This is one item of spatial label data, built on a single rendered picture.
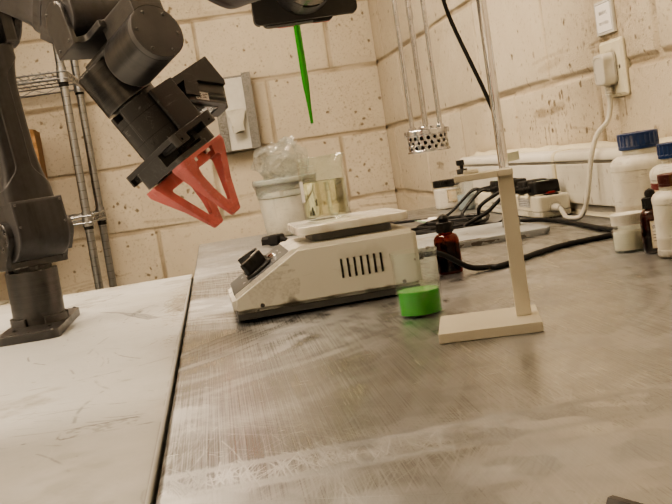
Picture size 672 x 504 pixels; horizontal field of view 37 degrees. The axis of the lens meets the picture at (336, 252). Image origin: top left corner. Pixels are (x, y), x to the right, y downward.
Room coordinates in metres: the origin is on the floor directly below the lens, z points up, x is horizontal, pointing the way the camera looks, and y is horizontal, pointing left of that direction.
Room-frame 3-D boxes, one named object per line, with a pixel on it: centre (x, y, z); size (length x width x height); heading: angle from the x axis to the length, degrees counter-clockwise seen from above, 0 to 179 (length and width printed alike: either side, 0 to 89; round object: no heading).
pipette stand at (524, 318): (0.81, -0.11, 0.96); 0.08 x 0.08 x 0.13; 82
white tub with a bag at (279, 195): (2.23, 0.09, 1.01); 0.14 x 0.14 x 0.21
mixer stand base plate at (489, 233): (1.52, -0.15, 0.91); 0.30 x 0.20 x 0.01; 96
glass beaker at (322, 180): (1.10, 0.00, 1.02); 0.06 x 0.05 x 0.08; 131
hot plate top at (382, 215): (1.11, -0.02, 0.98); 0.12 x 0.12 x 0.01; 7
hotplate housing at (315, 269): (1.11, 0.01, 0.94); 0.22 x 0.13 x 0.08; 97
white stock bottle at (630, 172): (1.20, -0.37, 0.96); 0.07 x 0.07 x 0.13
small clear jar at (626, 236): (1.13, -0.33, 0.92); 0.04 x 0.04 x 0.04
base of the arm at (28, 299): (1.23, 0.37, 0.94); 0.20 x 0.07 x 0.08; 6
